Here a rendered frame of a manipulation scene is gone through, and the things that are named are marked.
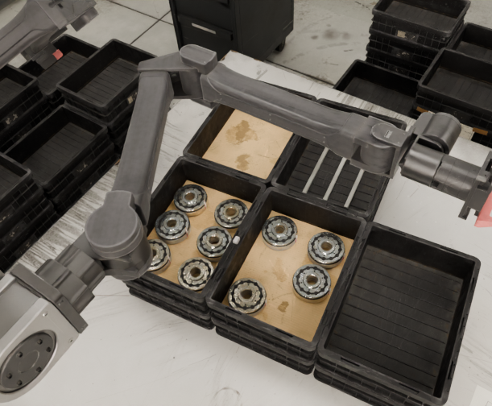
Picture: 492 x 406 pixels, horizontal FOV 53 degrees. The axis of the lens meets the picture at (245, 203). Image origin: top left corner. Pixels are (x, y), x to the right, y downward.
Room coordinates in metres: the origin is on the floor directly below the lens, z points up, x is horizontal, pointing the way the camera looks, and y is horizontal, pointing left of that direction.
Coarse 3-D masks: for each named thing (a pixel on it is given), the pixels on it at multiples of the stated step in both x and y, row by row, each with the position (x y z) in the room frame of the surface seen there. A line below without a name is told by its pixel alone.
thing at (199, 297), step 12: (180, 156) 1.02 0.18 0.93; (216, 168) 0.96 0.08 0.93; (252, 180) 0.90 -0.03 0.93; (156, 192) 0.89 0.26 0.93; (264, 192) 0.86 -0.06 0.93; (252, 204) 0.82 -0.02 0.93; (240, 228) 0.74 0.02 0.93; (228, 252) 0.67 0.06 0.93; (144, 276) 0.63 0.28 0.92; (156, 276) 0.62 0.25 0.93; (216, 276) 0.60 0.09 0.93; (168, 288) 0.59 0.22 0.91; (180, 288) 0.58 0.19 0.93; (204, 288) 0.57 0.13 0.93; (204, 300) 0.55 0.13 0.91
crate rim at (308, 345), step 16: (288, 192) 0.85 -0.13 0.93; (256, 208) 0.80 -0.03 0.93; (320, 208) 0.78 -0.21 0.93; (240, 240) 0.70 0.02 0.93; (352, 256) 0.62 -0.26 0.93; (224, 272) 0.61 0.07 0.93; (336, 288) 0.53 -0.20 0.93; (208, 304) 0.53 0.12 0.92; (224, 304) 0.52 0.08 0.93; (240, 320) 0.48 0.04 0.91; (256, 320) 0.47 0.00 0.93; (320, 320) 0.46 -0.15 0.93; (288, 336) 0.42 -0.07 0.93; (320, 336) 0.42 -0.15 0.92
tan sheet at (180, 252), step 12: (216, 192) 0.95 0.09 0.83; (216, 204) 0.90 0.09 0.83; (204, 216) 0.86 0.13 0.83; (192, 228) 0.82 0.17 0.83; (204, 228) 0.82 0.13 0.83; (192, 240) 0.78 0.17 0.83; (180, 252) 0.74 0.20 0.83; (192, 252) 0.74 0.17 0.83; (180, 264) 0.70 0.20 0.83; (216, 264) 0.69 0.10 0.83; (168, 276) 0.67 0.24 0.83
